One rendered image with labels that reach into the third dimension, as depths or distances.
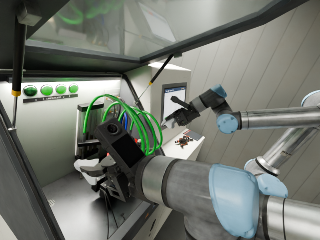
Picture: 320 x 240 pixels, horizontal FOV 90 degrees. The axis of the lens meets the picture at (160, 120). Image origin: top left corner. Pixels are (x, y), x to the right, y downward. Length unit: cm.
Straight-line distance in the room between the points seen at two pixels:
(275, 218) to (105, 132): 31
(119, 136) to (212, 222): 19
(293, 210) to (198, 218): 17
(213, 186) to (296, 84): 223
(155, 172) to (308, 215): 23
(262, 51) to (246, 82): 37
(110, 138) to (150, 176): 10
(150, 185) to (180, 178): 5
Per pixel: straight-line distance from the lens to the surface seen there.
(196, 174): 22
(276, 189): 86
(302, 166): 274
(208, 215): 22
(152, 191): 26
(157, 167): 25
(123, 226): 83
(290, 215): 35
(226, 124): 66
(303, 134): 91
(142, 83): 105
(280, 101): 238
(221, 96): 78
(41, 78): 79
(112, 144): 29
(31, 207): 67
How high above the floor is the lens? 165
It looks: 23 degrees down
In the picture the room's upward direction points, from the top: 16 degrees clockwise
